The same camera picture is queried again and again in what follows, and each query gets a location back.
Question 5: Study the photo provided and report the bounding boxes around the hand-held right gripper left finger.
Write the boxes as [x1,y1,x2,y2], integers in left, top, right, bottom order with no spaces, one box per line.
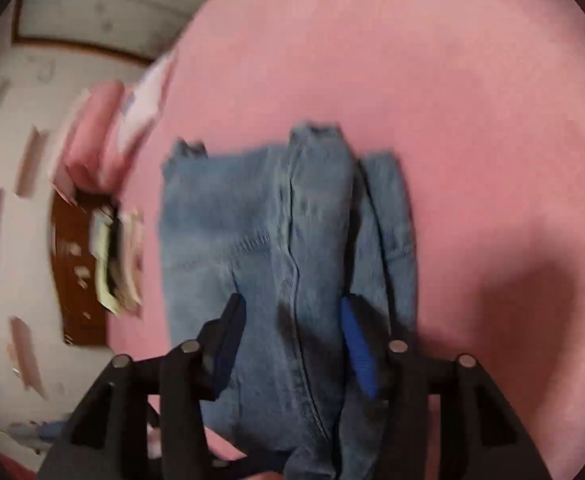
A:
[37,292,248,480]

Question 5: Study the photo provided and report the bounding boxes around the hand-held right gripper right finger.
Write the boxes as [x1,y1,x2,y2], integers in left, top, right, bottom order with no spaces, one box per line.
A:
[339,295,554,480]

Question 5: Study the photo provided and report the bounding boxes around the blue denim jacket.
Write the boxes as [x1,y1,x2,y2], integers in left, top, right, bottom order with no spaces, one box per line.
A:
[160,121,419,480]

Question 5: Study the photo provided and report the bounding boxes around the folded pale pink clothes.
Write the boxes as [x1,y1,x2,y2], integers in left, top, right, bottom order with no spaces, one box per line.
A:
[119,206,146,307]

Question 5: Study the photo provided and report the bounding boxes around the light green folded garment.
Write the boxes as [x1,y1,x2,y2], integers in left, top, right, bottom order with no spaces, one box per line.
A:
[89,205,124,313]

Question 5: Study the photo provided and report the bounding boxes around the wooden headboard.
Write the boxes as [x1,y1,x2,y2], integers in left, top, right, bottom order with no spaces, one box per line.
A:
[50,191,119,349]

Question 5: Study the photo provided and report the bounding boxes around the folded pink quilt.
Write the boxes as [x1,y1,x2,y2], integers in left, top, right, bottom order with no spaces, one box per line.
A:
[47,80,134,202]

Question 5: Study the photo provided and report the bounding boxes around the white printed pillow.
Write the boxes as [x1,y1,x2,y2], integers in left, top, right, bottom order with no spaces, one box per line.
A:
[116,49,179,162]

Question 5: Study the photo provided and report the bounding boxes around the bed with pink blanket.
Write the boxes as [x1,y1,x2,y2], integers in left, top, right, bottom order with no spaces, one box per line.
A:
[105,0,585,480]

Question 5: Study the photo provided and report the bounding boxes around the floral wardrobe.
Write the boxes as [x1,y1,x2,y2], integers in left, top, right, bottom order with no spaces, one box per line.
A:
[14,0,249,67]

